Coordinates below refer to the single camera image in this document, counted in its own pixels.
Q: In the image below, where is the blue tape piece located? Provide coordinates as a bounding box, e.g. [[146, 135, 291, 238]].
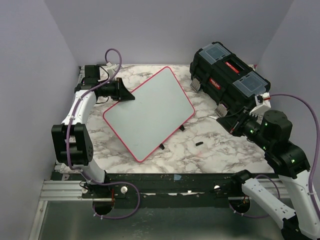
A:
[[173, 174, 182, 181]]

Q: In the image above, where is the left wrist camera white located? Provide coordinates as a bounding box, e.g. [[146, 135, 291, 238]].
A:
[[105, 62, 119, 75]]

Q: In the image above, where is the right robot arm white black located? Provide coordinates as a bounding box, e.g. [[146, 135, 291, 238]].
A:
[[217, 110, 320, 240]]

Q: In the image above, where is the black mounting base rail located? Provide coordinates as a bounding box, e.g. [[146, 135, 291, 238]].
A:
[[51, 172, 281, 208]]

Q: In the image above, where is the black toolbox with red handle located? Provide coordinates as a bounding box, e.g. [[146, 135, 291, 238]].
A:
[[189, 41, 271, 117]]

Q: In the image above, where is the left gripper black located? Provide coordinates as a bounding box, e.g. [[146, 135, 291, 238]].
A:
[[99, 77, 136, 101]]

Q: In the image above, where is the black marker cap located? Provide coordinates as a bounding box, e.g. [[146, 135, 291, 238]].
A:
[[195, 141, 204, 146]]

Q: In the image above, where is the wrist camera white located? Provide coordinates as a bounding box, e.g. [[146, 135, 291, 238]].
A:
[[105, 62, 119, 75], [249, 92, 271, 117]]

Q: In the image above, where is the pink-framed whiteboard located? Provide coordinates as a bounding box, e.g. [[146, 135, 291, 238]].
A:
[[102, 66, 195, 163]]

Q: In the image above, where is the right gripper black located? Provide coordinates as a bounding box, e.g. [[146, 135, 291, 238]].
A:
[[217, 105, 272, 150]]

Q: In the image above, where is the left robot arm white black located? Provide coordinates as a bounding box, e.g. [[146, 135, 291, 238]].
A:
[[51, 63, 135, 198]]

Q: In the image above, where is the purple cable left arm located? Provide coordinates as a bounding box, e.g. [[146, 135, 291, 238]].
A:
[[66, 48, 141, 221]]

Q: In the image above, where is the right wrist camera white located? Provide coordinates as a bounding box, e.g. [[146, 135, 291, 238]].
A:
[[249, 92, 271, 117]]

